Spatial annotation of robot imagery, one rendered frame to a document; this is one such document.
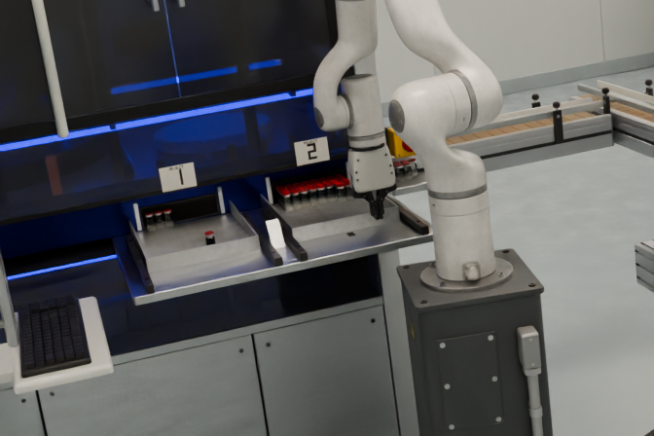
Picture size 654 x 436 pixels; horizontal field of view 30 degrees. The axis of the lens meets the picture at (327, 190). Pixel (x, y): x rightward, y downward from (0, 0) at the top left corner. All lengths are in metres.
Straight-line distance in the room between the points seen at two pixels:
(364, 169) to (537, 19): 5.59
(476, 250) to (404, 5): 0.51
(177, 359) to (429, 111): 1.10
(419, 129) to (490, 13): 5.84
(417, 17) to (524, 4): 5.84
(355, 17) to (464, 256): 0.59
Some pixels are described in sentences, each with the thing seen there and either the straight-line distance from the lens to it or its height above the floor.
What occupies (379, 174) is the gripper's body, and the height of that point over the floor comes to 1.01.
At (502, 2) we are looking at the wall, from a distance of 8.19.
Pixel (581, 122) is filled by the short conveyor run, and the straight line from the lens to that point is 3.42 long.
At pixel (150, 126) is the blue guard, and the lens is 2.96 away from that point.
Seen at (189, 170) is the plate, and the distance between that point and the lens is 2.99.
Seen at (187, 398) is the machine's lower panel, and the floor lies 0.44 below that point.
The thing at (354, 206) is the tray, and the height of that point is 0.88.
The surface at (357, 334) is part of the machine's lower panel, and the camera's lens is 3.22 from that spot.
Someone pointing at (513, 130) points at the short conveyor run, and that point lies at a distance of 3.39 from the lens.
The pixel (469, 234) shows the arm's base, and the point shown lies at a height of 0.97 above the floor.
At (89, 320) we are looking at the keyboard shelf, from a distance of 2.78.
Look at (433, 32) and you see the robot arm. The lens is 2.42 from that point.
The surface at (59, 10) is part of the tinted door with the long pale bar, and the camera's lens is 2.91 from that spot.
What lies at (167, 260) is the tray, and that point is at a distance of 2.77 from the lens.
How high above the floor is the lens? 1.74
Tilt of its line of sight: 16 degrees down
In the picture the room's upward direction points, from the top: 8 degrees counter-clockwise
